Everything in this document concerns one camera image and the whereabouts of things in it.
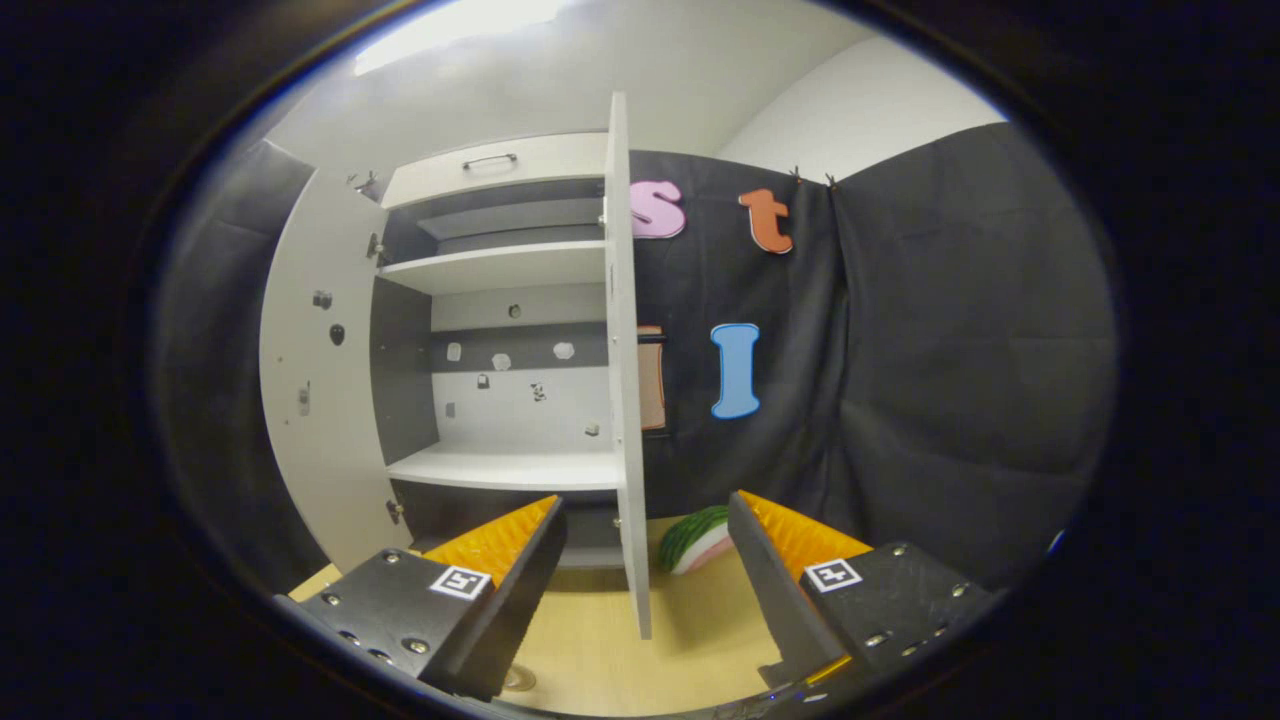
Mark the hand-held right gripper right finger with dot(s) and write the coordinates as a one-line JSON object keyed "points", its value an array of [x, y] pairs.
{"points": [[775, 600]]}

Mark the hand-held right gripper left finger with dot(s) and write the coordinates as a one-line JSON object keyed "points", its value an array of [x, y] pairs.
{"points": [[520, 600]]}

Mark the white cabinet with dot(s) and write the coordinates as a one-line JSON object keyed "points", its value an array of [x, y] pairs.
{"points": [[500, 265]]}

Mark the white cabinet flap door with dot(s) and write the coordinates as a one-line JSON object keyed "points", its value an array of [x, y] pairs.
{"points": [[560, 160]]}

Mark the watermelon slice toy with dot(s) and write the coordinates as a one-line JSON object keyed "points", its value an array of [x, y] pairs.
{"points": [[690, 540]]}

